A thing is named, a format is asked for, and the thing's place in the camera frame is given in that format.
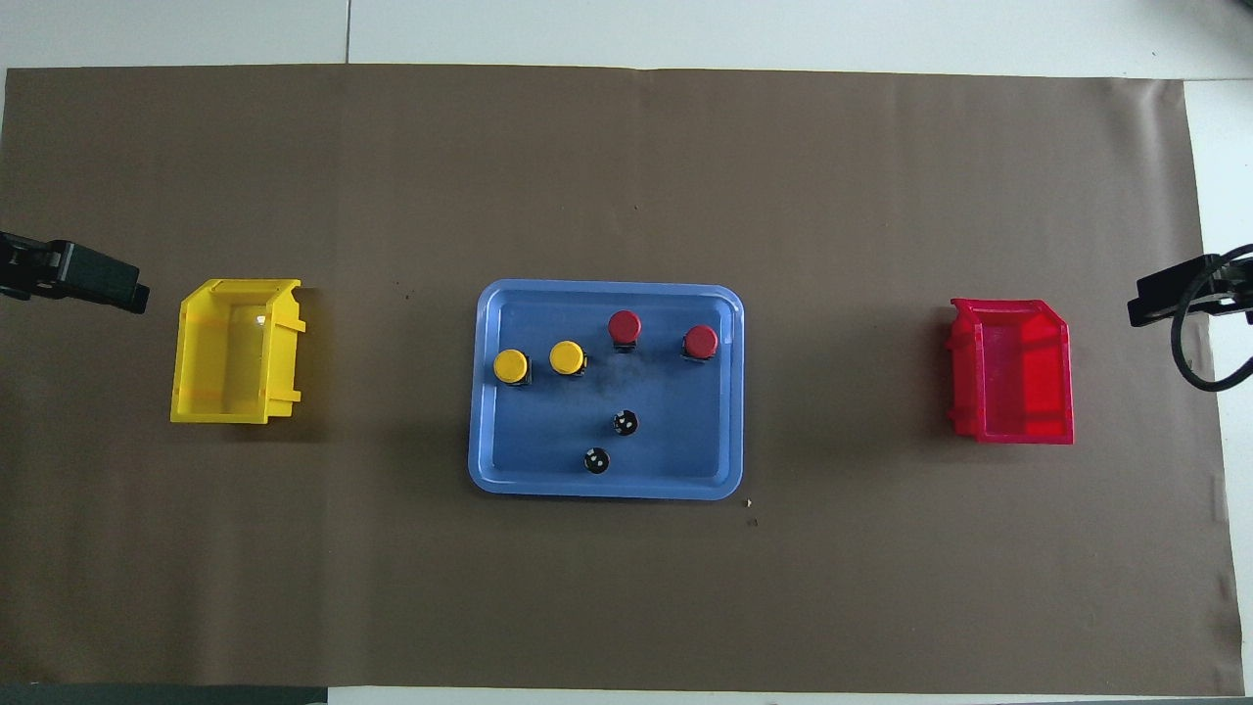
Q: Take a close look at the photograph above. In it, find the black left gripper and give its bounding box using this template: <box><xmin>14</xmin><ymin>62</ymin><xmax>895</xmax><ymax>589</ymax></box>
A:
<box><xmin>0</xmin><ymin>232</ymin><xmax>150</xmax><ymax>314</ymax></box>

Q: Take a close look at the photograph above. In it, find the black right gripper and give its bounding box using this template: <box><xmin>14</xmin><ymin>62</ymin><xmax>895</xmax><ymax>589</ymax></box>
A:
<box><xmin>1129</xmin><ymin>245</ymin><xmax>1253</xmax><ymax>328</ymax></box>

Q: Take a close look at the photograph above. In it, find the yellow plastic bin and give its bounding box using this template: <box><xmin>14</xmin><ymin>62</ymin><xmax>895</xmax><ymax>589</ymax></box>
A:
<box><xmin>170</xmin><ymin>278</ymin><xmax>306</xmax><ymax>425</ymax></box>

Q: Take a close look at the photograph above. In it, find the red plastic bin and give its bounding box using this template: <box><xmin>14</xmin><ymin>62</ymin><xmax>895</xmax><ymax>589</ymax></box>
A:
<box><xmin>946</xmin><ymin>298</ymin><xmax>1075</xmax><ymax>446</ymax></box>

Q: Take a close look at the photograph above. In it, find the blue plastic tray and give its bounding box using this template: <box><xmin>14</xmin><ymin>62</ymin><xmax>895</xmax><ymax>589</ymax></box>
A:
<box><xmin>468</xmin><ymin>279</ymin><xmax>745</xmax><ymax>501</ymax></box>

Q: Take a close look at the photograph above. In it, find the brown paper mat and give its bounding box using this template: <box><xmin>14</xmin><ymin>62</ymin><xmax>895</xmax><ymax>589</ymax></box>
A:
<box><xmin>0</xmin><ymin>64</ymin><xmax>1244</xmax><ymax>698</ymax></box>

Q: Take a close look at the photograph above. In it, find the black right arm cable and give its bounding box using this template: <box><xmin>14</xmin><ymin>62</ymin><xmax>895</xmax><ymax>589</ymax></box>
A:
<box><xmin>1170</xmin><ymin>245</ymin><xmax>1253</xmax><ymax>393</ymax></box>

